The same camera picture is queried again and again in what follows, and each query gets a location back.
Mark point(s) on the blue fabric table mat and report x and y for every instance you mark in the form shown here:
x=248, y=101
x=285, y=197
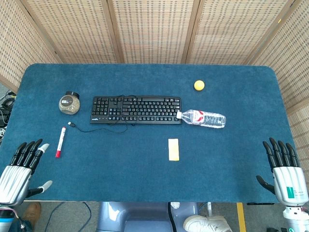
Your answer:
x=144, y=178

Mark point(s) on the brown shoe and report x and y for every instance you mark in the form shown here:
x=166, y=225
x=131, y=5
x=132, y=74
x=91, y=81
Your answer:
x=32, y=210

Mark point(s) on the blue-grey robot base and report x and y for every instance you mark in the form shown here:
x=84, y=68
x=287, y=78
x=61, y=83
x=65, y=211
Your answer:
x=144, y=215

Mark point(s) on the black computer keyboard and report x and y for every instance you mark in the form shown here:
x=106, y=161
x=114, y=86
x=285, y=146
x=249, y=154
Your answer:
x=149, y=106

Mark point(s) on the clear plastic water bottle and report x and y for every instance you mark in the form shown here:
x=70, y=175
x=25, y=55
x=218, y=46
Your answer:
x=205, y=119

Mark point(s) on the white marker red cap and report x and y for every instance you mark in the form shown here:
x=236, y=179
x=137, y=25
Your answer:
x=60, y=141

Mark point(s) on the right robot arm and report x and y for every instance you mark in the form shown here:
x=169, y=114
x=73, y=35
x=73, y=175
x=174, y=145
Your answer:
x=294, y=217

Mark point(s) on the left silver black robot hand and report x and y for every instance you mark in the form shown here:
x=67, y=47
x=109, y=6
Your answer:
x=15, y=183

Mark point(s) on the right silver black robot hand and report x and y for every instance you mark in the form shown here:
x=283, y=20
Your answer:
x=289, y=183

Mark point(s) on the round glass jar black lid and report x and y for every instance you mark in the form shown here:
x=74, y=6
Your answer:
x=69, y=105

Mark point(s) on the yellow ball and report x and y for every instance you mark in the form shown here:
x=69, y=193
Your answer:
x=199, y=85

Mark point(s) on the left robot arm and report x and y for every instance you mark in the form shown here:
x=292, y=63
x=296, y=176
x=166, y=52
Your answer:
x=5, y=218

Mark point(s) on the yellow sticky note pad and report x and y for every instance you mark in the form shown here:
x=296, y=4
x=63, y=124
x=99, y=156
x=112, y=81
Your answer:
x=174, y=149

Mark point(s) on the woven rattan screen panel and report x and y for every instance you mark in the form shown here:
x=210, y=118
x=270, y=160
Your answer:
x=236, y=31
x=72, y=31
x=289, y=60
x=19, y=48
x=154, y=31

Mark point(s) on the white sneaker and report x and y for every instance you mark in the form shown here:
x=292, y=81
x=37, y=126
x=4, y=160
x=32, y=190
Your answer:
x=205, y=224

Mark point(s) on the yellow floor marking tape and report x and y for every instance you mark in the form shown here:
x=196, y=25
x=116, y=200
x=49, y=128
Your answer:
x=241, y=217

